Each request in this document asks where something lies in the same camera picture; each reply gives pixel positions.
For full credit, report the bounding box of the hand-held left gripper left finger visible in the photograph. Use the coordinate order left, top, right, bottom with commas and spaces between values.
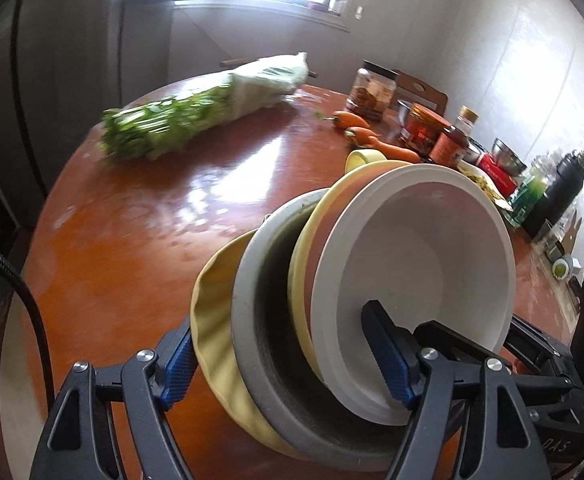
29, 316, 196, 480

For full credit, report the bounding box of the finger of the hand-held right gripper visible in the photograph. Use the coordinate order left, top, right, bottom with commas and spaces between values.
414, 320, 512, 361
508, 314, 575, 391

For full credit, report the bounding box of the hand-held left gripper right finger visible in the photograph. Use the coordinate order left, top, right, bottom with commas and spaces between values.
361, 300, 548, 480

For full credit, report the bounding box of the yellow shell-shaped plate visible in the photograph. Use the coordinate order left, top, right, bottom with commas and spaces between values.
190, 230, 323, 461

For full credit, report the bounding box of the large steel bowl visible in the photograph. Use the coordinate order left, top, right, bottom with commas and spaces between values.
230, 187, 413, 473

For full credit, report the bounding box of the white and red paper bowl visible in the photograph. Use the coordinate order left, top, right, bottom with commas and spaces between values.
308, 162, 517, 426

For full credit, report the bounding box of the yellow bowl white inside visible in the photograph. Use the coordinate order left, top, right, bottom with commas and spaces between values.
288, 149, 403, 386

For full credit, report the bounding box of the black thermos flask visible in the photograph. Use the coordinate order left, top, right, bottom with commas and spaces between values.
522, 149, 584, 238

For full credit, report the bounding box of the green drink plastic bottle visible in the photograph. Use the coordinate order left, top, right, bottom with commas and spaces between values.
509, 160, 553, 226

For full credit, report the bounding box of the white dish of yellow food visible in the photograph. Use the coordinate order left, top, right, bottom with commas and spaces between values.
457, 160, 513, 211

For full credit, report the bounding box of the red tissue box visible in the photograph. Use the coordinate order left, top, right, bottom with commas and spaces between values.
477, 152, 520, 198

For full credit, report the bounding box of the small shiny steel bowl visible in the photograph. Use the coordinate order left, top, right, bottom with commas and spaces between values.
492, 137, 528, 173

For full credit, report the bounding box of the brown sauce bottle orange cap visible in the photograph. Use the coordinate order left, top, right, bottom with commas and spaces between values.
429, 105, 480, 168

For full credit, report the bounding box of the carrot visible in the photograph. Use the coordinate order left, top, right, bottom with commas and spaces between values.
333, 111, 371, 130
372, 141, 421, 164
344, 127, 380, 147

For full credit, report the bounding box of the red-lid chili sauce jar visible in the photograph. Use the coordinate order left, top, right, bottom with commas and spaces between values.
402, 105, 453, 156

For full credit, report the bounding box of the wooden chair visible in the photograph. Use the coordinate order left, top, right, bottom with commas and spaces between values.
392, 71, 448, 116

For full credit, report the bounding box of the bagged celery bunch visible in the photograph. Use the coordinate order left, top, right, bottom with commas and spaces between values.
99, 52, 310, 161

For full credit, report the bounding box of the clear jar black lid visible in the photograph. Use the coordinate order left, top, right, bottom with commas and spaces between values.
348, 60, 399, 121

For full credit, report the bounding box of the grey refrigerator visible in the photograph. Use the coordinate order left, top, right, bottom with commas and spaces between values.
0, 0, 173, 241

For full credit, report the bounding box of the black cable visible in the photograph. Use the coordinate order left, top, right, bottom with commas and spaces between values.
0, 232, 55, 411

